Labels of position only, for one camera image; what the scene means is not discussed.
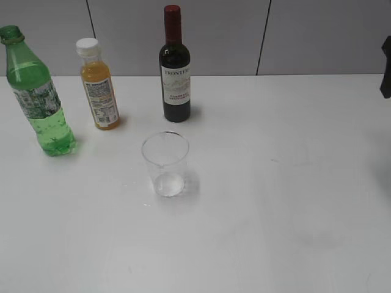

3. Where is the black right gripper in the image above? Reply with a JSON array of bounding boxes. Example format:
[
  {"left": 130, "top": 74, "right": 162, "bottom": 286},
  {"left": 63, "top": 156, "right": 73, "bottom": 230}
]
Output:
[{"left": 380, "top": 35, "right": 391, "bottom": 98}]

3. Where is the transparent plastic cup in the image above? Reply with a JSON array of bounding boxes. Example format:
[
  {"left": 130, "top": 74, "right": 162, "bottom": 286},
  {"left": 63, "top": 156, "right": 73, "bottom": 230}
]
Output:
[{"left": 141, "top": 131, "right": 190, "bottom": 197}]

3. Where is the green sprite bottle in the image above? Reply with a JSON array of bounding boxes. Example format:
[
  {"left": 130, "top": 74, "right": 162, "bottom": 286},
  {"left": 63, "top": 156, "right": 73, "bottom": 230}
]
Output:
[{"left": 1, "top": 25, "right": 76, "bottom": 156}]

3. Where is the red wine bottle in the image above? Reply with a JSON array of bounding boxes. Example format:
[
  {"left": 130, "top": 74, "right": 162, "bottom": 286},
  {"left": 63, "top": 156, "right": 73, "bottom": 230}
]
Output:
[{"left": 159, "top": 5, "right": 191, "bottom": 123}]

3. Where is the orange juice bottle white cap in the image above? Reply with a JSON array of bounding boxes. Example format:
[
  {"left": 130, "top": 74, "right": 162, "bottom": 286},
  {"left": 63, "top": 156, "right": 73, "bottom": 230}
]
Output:
[{"left": 76, "top": 38, "right": 120, "bottom": 130}]

